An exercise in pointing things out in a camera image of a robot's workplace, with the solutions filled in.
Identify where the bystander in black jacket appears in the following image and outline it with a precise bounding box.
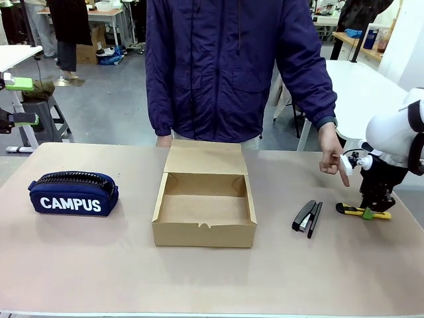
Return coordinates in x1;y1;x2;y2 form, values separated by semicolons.
331;0;397;60

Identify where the black stapler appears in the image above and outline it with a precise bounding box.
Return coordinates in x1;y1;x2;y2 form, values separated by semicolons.
291;199;324;239

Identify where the wooden workbench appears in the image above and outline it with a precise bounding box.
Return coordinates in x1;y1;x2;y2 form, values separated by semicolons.
332;31;387;62

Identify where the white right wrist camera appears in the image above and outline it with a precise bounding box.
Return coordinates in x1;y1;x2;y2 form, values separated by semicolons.
340;154;354;176

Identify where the large white table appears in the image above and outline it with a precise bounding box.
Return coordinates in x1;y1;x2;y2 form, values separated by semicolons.
273;59;424;152

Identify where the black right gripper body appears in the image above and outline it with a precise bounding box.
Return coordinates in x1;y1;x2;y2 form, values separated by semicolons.
359;155;409;201

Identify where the yellow black utility knife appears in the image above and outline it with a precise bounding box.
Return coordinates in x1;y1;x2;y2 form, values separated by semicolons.
335;202;392;221

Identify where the bystander in grey trousers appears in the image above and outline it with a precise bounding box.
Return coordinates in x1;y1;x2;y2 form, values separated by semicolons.
24;0;58;60

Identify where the person's right hand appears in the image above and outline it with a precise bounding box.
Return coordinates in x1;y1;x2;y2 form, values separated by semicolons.
156;131;174;148

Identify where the person in navy jacket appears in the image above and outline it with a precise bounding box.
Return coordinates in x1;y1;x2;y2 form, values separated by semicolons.
144;0;339;152

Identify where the bystander in long black coat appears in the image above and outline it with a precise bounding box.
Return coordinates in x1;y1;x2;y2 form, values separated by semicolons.
45;0;93;80

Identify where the person's left forearm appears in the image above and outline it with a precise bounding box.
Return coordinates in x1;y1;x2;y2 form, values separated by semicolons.
291;62;339;132

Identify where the navy CAMPUS pencil case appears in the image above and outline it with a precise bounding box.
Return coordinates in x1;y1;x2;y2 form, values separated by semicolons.
27;171;119;217

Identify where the orange filled jar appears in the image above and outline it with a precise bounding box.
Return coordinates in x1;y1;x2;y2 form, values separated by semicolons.
376;28;392;54

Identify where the white partition panel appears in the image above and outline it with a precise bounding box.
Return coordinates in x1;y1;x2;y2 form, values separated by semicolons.
377;0;424;97

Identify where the wooden top desk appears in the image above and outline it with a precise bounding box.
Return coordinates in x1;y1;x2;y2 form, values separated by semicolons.
36;7;129;49

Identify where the person's left hand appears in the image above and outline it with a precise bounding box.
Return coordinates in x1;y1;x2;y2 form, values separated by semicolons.
319;124;351;188

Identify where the olive green cloth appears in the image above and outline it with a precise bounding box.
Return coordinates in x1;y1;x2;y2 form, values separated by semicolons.
21;80;56;101

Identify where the white desk with leg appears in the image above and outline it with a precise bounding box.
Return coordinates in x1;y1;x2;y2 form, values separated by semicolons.
0;44;44;154

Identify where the brown carton on floor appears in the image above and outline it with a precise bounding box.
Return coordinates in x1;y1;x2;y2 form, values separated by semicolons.
75;25;107;66

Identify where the blue plastic bag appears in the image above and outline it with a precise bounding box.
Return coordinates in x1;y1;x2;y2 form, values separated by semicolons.
97;45;126;66

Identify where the grey step stool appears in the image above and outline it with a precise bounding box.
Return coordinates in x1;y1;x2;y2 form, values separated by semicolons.
19;99;76;144

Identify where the brown cardboard box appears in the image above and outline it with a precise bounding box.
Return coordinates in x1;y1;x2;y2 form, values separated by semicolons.
151;138;258;248

